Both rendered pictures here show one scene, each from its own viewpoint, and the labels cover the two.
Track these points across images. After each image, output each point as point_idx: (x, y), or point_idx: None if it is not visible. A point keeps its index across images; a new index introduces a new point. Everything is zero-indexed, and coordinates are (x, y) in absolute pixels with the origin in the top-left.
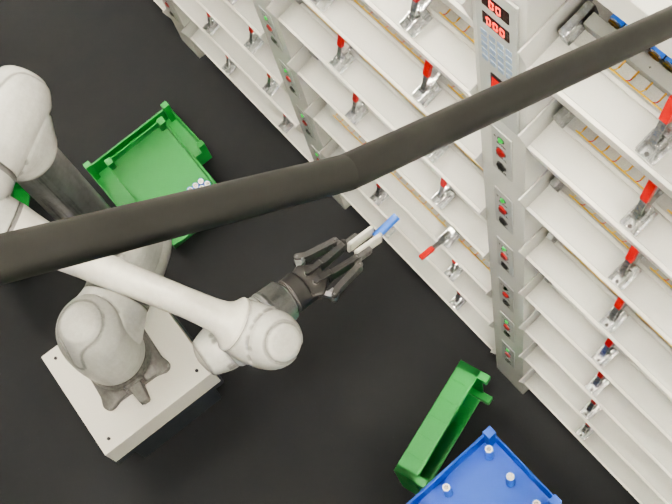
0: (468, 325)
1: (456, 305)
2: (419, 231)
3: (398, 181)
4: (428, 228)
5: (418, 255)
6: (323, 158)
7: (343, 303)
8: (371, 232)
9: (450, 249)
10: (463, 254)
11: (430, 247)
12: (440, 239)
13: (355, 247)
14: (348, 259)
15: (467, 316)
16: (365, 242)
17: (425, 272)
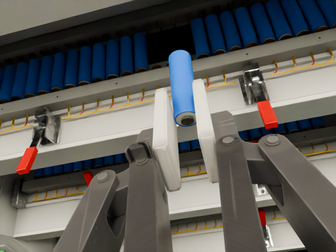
0: (298, 247)
1: (271, 240)
2: (180, 191)
3: (113, 113)
4: (214, 111)
5: (186, 244)
6: (12, 246)
7: None
8: (171, 111)
9: (274, 98)
10: (296, 85)
11: (260, 103)
12: (254, 89)
13: (178, 164)
14: (223, 168)
15: (287, 240)
16: (195, 109)
17: (209, 250)
